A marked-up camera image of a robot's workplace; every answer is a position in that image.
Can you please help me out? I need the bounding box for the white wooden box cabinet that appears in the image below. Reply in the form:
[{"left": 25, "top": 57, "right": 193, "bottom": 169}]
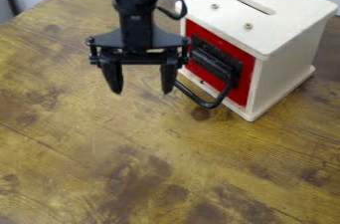
[{"left": 180, "top": 0, "right": 337, "bottom": 121}]

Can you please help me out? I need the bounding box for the black metal drawer handle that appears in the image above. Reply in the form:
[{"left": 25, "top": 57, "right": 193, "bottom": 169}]
[{"left": 175, "top": 34, "right": 243, "bottom": 109}]

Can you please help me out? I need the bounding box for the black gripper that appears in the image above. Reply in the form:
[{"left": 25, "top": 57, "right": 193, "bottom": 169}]
[{"left": 85, "top": 12, "right": 189, "bottom": 95}]

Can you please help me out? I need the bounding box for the red wooden drawer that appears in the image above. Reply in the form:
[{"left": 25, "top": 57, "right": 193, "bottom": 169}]
[{"left": 184, "top": 20, "right": 255, "bottom": 106}]

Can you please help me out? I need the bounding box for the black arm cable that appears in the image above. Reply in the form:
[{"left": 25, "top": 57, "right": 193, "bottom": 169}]
[{"left": 157, "top": 0, "right": 188, "bottom": 21}]

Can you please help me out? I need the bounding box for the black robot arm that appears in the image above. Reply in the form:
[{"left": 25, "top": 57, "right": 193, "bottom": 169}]
[{"left": 85, "top": 0, "right": 189, "bottom": 95}]

